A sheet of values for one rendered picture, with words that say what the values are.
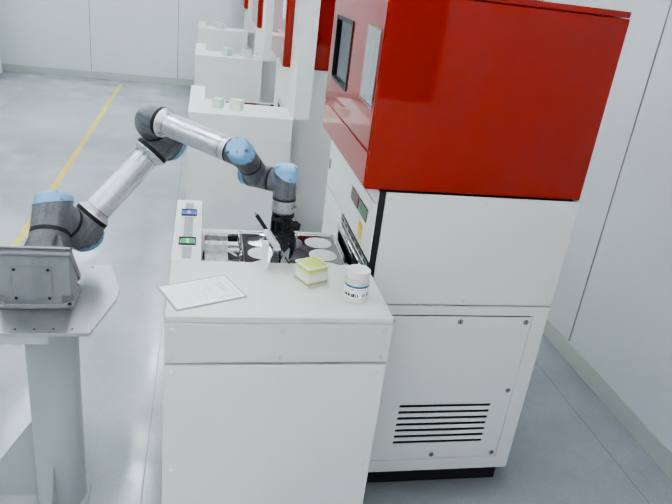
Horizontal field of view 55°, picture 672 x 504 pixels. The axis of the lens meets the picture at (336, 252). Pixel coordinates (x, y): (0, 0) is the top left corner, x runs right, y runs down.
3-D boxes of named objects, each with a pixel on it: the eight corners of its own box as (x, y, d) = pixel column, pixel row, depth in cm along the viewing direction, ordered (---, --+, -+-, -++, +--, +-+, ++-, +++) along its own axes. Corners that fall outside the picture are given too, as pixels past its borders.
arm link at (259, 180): (238, 149, 200) (270, 157, 197) (251, 167, 210) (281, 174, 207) (229, 171, 198) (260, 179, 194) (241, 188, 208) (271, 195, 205)
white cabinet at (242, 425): (311, 393, 304) (330, 234, 271) (352, 567, 218) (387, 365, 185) (171, 395, 291) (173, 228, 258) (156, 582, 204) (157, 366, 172)
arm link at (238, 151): (133, 85, 205) (257, 134, 187) (150, 104, 215) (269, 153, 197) (113, 114, 202) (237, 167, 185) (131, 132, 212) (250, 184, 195)
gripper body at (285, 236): (262, 249, 206) (265, 213, 201) (274, 240, 214) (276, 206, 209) (284, 254, 204) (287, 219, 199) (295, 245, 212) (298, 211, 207)
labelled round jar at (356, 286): (363, 292, 192) (368, 264, 188) (369, 304, 186) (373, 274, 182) (340, 292, 190) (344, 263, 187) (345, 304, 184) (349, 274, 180)
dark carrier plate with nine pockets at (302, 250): (331, 238, 247) (332, 236, 246) (349, 278, 216) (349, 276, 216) (241, 234, 240) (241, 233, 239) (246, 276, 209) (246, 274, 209)
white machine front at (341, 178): (328, 215, 289) (338, 128, 273) (369, 304, 217) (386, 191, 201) (321, 215, 289) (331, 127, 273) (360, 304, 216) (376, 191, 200)
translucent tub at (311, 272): (313, 275, 199) (315, 255, 196) (327, 285, 194) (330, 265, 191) (292, 279, 194) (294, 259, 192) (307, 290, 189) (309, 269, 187)
